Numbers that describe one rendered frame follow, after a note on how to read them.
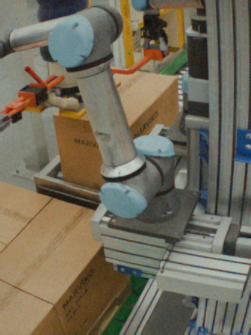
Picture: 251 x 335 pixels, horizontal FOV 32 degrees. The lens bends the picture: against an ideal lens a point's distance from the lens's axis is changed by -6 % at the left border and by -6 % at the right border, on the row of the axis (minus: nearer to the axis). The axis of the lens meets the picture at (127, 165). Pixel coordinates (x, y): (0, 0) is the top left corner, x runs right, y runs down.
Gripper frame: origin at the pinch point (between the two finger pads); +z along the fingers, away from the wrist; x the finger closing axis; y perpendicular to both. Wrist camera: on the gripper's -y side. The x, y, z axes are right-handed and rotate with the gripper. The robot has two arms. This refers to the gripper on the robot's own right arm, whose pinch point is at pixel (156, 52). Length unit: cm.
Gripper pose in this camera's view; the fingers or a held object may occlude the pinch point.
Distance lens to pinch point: 203.2
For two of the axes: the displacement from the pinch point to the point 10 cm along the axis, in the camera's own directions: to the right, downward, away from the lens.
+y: -4.6, 5.2, -7.2
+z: 0.7, 8.3, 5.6
